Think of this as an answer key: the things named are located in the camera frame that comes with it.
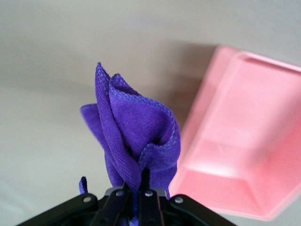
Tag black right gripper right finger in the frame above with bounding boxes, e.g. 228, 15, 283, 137
138, 168, 236, 226

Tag purple cloth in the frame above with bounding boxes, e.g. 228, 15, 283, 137
78, 62, 182, 226

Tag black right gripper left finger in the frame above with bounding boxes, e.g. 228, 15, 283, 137
22, 181, 132, 226

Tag pink plastic bin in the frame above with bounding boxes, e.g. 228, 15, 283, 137
168, 45, 301, 221

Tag brown table cover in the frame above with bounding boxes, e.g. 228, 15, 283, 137
0, 0, 301, 226

